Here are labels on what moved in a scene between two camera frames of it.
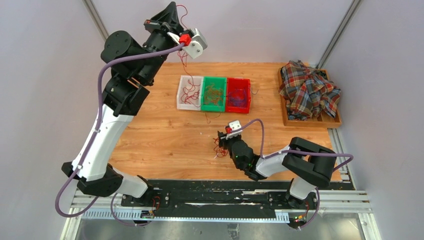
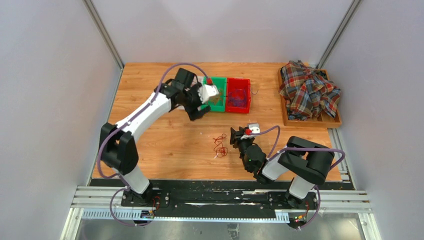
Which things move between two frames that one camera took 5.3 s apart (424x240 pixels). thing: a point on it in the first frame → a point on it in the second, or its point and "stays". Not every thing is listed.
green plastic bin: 214,94 stays
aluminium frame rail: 328,206 stays
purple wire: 237,97 stays
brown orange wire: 213,94 stays
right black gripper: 222,140 → 236,137
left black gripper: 169,15 → 193,112
